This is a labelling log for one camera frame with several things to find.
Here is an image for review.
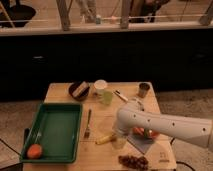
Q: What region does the yellow banana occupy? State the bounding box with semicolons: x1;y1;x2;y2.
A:
95;133;116;145

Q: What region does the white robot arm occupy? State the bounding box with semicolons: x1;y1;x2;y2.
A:
114;100;213;152

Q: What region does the green plastic tray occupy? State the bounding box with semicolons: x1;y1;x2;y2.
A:
20;103;82;163

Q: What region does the grey blue cloth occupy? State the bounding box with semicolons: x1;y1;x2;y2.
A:
127;134;154;154

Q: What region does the bunch of dark grapes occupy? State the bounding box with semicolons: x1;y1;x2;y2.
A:
118;155;148;171

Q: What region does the orange red bowl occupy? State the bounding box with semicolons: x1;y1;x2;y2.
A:
132;127;159;139

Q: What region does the green vegetable in bowl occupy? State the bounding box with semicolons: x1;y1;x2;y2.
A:
143;129;151;139

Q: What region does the metal fork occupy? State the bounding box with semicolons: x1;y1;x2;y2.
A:
84;109;92;138

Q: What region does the wooden table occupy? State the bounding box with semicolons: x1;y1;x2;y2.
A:
23;82;177;171

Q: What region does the green translucent cup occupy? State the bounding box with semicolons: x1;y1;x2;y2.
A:
101;91;113;105

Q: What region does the dark brown bowl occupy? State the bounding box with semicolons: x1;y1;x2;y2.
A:
68;81;90;101

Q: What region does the white cup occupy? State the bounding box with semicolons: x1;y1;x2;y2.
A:
93;79;108;96

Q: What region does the metal cup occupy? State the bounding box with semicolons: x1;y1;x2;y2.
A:
138;83;150;98

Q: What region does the wooden block in bowl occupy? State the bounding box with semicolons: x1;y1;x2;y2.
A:
72;81;89;97

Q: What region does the orange fruit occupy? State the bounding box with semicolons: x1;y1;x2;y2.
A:
27;144;43;159

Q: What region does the black cable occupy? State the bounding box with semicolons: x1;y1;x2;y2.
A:
169;136;198;171

